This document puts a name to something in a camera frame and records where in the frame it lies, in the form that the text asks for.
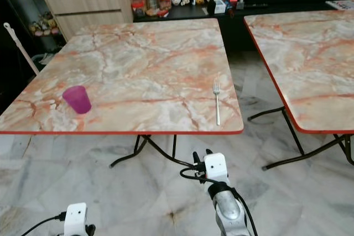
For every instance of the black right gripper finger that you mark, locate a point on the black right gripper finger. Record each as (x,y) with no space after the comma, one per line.
(197,158)
(209,151)

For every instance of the silver metal fork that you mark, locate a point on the silver metal fork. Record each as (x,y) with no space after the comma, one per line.
(217,103)

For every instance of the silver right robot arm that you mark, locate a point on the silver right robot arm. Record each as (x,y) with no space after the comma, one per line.
(227,211)

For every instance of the marble top folding table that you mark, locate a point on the marble top folding table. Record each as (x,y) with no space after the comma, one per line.
(310,53)
(144,70)

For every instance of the black TV console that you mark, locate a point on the black TV console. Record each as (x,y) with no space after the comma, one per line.
(232,26)

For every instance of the purple plastic cup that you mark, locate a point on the purple plastic cup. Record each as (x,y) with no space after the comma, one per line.
(78,100)

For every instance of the blue and white box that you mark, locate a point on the blue and white box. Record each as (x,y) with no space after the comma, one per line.
(222,8)

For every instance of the small jar red lid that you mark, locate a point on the small jar red lid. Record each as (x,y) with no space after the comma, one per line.
(165,2)
(138,9)

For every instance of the light wooden cabinet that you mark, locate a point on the light wooden cabinet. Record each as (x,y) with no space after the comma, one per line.
(88,9)

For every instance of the printed magazine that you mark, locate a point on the printed magazine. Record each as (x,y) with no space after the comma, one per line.
(340,4)

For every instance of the glass display shelf with figurines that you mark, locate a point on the glass display shelf with figurines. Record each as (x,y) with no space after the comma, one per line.
(22,4)

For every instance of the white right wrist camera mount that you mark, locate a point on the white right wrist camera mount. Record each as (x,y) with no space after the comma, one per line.
(215,167)

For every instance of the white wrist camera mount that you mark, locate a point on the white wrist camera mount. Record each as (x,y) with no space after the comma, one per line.
(76,219)
(215,167)

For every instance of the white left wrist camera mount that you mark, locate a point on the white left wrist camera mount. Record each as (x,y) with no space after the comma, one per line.
(76,219)

